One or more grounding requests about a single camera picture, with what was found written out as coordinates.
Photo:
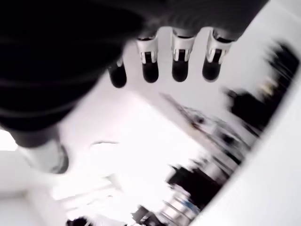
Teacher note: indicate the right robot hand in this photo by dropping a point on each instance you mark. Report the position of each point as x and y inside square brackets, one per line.
[58, 58]

